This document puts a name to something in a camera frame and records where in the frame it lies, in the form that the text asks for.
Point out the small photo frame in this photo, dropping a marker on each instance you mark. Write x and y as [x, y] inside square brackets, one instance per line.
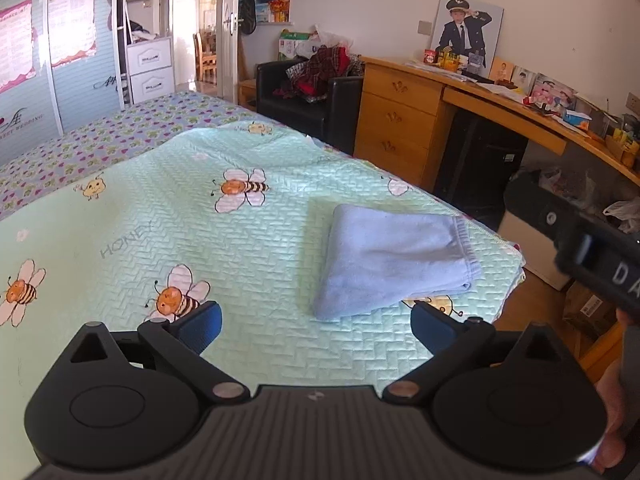
[501, 70]
[523, 80]

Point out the wall switch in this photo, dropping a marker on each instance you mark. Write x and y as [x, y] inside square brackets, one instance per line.
[426, 28]

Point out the black armchair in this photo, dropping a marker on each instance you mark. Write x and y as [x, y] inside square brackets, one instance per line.
[300, 120]

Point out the wooden dining chair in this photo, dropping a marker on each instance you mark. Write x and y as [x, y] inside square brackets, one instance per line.
[207, 60]

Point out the green white carton box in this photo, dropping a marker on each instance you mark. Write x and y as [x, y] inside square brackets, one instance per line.
[292, 45]

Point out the bin with plastic bag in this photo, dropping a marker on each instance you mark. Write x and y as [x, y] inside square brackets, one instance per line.
[575, 185]

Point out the wooden desk with drawers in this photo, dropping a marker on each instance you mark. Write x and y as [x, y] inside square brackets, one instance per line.
[395, 110]

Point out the white door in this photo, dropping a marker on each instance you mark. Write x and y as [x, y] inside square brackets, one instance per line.
[227, 60]

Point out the large portrait photo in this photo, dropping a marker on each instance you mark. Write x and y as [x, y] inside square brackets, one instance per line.
[465, 30]

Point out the cardboard box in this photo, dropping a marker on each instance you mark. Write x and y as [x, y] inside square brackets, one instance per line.
[590, 310]

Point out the blue white packet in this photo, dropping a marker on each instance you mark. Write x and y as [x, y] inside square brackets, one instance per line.
[577, 120]

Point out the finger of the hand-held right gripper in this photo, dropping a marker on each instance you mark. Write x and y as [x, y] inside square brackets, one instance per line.
[540, 205]

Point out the green bee-print bedsheet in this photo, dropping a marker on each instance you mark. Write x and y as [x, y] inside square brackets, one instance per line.
[100, 140]

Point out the sliding-door wardrobe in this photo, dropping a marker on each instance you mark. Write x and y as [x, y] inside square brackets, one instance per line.
[75, 90]

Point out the green bee-print bedspread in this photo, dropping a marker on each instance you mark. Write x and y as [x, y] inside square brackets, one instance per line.
[150, 220]

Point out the person's right hand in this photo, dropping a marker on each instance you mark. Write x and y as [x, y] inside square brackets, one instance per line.
[612, 410]

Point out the crumpled white plastic bag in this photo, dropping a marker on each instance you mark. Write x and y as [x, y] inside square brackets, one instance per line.
[327, 40]

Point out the wide photo frame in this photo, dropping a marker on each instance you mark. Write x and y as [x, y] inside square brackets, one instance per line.
[552, 92]

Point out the red jar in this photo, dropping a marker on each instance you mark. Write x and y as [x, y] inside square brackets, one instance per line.
[430, 56]

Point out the light blue knit garment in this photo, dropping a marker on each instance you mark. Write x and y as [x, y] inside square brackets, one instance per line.
[390, 260]

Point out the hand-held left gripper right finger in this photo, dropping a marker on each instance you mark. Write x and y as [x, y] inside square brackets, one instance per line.
[432, 325]

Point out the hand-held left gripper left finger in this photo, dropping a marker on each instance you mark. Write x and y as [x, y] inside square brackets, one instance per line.
[202, 325]

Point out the small wooden cabinet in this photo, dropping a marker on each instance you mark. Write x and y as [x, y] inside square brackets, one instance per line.
[247, 92]

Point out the yellow snack packets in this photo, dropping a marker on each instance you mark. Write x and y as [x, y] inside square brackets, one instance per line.
[625, 150]

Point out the heap of clothes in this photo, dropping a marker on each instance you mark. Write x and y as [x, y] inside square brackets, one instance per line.
[325, 67]

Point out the white drawer cabinet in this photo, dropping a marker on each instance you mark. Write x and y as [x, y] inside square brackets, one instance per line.
[150, 75]

